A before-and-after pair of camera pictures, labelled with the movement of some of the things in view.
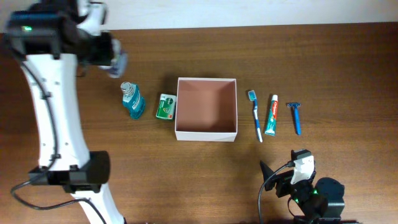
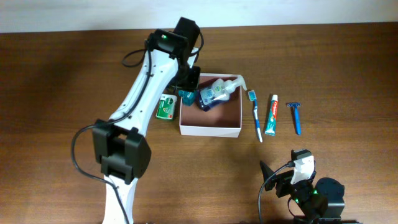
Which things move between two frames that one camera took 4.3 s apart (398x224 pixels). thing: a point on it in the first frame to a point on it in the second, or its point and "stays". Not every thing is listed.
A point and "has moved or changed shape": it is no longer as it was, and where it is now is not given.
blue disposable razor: (296, 117) stays
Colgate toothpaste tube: (271, 127) stays
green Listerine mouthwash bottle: (132, 99) has moved or changed shape
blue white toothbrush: (252, 98) stays
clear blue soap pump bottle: (119, 61) to (221, 89)
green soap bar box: (166, 107) stays
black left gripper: (104, 50) to (191, 79)
